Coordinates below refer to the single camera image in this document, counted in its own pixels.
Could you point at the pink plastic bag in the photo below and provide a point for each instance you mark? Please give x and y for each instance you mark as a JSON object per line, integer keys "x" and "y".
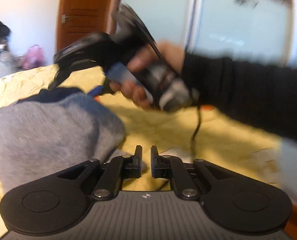
{"x": 33, "y": 58}

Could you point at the frosted glass wardrobe door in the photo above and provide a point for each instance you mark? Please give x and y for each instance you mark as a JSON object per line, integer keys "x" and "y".
{"x": 260, "y": 30}

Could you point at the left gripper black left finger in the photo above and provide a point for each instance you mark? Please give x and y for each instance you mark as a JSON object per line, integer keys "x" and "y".
{"x": 115, "y": 172}

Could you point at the person's black sleeved right forearm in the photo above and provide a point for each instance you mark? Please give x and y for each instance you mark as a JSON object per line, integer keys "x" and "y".
{"x": 264, "y": 97}

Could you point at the person's right hand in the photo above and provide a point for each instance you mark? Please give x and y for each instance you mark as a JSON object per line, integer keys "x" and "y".
{"x": 172, "y": 53}

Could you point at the yellow floral bed quilt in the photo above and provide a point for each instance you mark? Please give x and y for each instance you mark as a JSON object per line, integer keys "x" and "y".
{"x": 243, "y": 149}

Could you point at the brown wooden door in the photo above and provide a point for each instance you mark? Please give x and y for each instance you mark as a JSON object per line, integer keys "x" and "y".
{"x": 77, "y": 18}

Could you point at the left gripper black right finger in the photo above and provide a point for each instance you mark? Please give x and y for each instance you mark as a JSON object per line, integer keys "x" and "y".
{"x": 176, "y": 171}

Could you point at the grey knit sweater navy sleeves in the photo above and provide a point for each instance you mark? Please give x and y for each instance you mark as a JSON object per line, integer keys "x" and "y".
{"x": 39, "y": 138}

